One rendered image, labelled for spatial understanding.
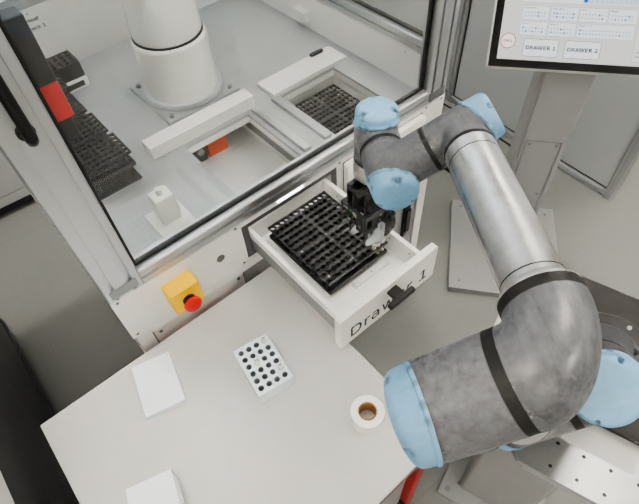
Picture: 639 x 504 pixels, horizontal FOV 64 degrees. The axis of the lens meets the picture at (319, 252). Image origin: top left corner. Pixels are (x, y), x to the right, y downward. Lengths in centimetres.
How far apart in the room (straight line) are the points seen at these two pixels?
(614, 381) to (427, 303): 131
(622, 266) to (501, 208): 189
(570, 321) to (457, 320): 160
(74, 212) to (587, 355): 78
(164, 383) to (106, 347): 108
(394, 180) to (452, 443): 39
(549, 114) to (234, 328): 123
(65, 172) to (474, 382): 68
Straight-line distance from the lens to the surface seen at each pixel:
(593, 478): 119
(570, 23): 168
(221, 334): 124
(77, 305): 243
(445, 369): 56
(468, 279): 222
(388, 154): 82
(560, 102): 187
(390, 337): 207
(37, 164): 88
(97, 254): 103
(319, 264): 114
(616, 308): 116
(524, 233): 63
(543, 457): 116
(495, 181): 69
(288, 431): 112
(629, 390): 95
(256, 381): 114
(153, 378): 121
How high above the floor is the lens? 182
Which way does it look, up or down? 52 degrees down
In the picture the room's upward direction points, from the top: 5 degrees counter-clockwise
